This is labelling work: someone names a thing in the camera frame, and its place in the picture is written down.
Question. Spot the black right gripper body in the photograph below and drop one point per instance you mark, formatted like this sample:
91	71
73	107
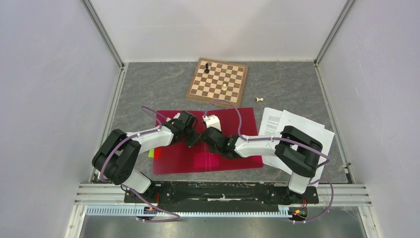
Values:
214	150

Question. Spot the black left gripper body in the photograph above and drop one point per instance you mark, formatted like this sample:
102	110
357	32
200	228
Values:
190	138

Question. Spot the white printed paper stack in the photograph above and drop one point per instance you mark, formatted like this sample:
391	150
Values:
273	123

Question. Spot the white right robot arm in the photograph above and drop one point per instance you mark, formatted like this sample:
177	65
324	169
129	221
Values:
297	150

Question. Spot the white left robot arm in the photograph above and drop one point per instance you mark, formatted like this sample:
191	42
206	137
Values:
117	156

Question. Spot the lime green long block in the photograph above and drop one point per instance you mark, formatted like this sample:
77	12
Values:
151	153

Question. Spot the wooden chessboard box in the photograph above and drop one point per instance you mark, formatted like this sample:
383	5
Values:
208	87

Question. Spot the black chess pawn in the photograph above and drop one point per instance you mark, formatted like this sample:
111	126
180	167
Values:
207	70

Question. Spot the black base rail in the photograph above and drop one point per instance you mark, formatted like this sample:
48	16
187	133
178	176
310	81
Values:
201	196

